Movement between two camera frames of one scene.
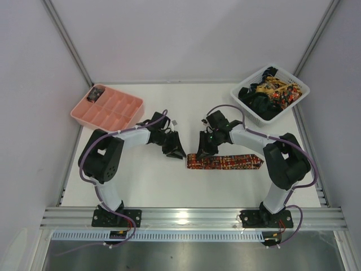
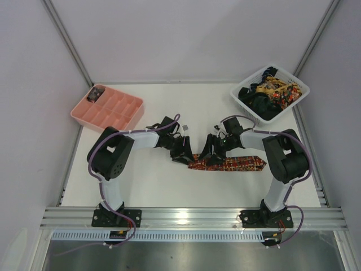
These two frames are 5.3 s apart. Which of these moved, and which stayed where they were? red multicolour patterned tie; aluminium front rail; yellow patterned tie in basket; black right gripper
Moved: black right gripper
Stayed: yellow patterned tie in basket; aluminium front rail; red multicolour patterned tie
